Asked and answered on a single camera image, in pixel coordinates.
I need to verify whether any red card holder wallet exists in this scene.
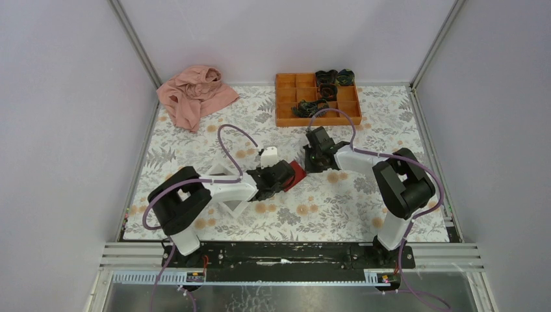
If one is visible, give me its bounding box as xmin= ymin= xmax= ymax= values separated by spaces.
xmin=284 ymin=161 xmax=307 ymax=192

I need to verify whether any white plastic card box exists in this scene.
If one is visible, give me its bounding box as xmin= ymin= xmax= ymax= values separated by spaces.
xmin=200 ymin=162 xmax=257 ymax=218

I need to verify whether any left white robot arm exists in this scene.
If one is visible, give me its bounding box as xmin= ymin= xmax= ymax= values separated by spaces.
xmin=147 ymin=161 xmax=296 ymax=267

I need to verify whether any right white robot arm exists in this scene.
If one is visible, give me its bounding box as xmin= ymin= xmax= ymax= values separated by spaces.
xmin=303 ymin=127 xmax=436 ymax=268

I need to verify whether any camouflage rolled belt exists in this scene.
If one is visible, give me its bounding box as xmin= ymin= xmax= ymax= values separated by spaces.
xmin=291 ymin=99 xmax=329 ymax=118

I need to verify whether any floral table mat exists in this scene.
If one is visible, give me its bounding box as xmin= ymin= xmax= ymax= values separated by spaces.
xmin=122 ymin=86 xmax=428 ymax=242

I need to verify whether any dark rolled belt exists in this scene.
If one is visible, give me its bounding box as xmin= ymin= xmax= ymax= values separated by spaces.
xmin=318 ymin=83 xmax=338 ymax=101

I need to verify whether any orange compartment tray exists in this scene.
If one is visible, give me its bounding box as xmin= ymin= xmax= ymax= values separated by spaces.
xmin=275 ymin=73 xmax=363 ymax=127

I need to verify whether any black rolled belt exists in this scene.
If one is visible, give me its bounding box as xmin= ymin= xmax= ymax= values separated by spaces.
xmin=314 ymin=70 xmax=338 ymax=86

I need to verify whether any green rolled belt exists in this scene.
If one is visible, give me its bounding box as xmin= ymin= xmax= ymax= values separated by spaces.
xmin=335 ymin=69 xmax=355 ymax=86

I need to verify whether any pink crumpled cloth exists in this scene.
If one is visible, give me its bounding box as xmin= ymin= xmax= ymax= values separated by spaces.
xmin=157 ymin=65 xmax=239 ymax=133

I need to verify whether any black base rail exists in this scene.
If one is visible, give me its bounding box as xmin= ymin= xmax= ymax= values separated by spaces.
xmin=161 ymin=241 xmax=416 ymax=283

